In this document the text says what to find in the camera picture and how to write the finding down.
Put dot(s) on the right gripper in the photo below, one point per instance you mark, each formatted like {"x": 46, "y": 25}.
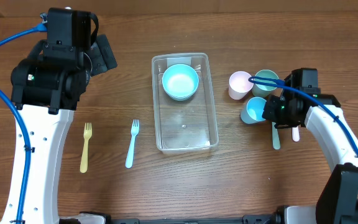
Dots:
{"x": 270, "y": 113}

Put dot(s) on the yellow plastic fork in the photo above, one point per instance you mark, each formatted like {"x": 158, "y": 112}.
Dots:
{"x": 87, "y": 134}

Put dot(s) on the clear plastic container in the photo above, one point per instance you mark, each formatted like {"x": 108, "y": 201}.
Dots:
{"x": 188, "y": 125}

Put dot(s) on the pink plastic cup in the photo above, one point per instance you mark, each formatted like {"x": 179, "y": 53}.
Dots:
{"x": 239, "y": 85}

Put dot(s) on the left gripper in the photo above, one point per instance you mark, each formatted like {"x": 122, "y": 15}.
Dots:
{"x": 103, "y": 55}

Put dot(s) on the blue plastic cup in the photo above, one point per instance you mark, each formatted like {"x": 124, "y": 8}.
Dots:
{"x": 253, "y": 110}

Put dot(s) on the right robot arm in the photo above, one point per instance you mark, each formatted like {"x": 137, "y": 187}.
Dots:
{"x": 323, "y": 117}

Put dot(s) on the light blue bowl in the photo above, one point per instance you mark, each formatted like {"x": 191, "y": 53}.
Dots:
{"x": 180, "y": 82}

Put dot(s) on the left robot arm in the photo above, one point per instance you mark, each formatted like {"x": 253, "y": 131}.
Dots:
{"x": 47, "y": 133}

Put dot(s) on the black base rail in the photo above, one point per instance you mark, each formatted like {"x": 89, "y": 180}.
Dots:
{"x": 185, "y": 221}

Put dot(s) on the green plastic fork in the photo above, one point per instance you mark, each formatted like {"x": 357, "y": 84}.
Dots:
{"x": 275, "y": 137}

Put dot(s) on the pink plastic spoon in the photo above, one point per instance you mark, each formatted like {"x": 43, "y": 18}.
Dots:
{"x": 295, "y": 133}

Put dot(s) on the light blue plastic fork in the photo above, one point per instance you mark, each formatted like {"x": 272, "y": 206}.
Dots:
{"x": 130, "y": 153}

